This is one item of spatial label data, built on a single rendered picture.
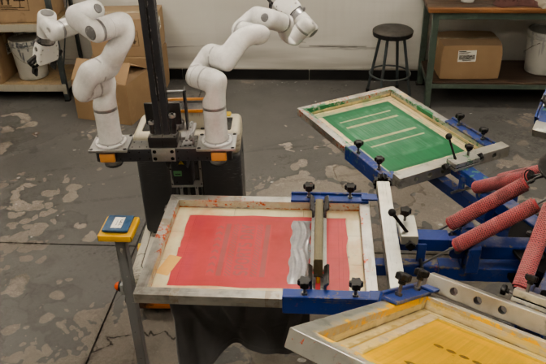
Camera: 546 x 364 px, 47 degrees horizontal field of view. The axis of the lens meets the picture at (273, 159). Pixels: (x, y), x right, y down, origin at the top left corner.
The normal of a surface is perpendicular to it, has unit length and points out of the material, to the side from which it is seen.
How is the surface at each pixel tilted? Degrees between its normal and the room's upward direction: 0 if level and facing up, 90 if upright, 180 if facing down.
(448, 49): 87
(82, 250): 0
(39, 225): 0
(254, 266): 0
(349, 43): 90
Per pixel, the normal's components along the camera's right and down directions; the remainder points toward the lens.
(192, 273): -0.03, -0.86
